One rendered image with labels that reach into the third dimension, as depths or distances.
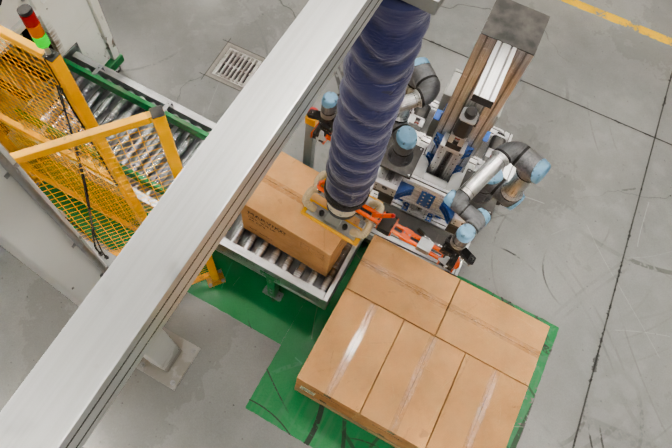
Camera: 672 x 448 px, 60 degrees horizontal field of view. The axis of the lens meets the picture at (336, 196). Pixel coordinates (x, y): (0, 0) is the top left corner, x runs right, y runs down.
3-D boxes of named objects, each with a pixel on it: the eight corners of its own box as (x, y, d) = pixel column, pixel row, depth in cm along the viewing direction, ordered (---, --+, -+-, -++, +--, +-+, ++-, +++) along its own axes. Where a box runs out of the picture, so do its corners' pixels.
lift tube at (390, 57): (316, 177, 262) (346, -42, 149) (341, 137, 272) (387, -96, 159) (363, 201, 259) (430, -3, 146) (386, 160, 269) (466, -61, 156)
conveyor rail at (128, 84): (80, 72, 414) (71, 55, 397) (84, 67, 416) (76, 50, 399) (367, 223, 385) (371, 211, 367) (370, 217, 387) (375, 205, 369)
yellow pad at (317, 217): (299, 213, 303) (300, 209, 298) (310, 199, 307) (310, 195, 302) (355, 247, 298) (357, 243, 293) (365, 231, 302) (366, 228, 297)
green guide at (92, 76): (65, 67, 397) (60, 59, 389) (75, 57, 401) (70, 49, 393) (267, 174, 377) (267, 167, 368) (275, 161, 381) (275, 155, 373)
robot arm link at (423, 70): (388, 140, 326) (421, 79, 279) (378, 118, 331) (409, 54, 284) (407, 135, 330) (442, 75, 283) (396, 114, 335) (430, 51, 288)
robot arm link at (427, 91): (446, 104, 288) (354, 137, 283) (437, 87, 292) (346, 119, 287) (450, 92, 277) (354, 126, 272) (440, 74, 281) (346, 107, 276)
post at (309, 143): (299, 188, 435) (304, 116, 345) (304, 181, 438) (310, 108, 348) (307, 193, 435) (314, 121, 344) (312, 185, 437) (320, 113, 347)
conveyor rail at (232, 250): (16, 140, 388) (4, 125, 370) (22, 135, 390) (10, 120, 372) (320, 308, 358) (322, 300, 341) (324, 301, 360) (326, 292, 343)
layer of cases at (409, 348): (294, 386, 362) (296, 377, 326) (366, 254, 403) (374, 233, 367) (469, 486, 347) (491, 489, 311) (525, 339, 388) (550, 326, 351)
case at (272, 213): (243, 227, 360) (239, 201, 324) (278, 179, 376) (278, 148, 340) (326, 277, 352) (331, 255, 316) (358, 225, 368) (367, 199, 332)
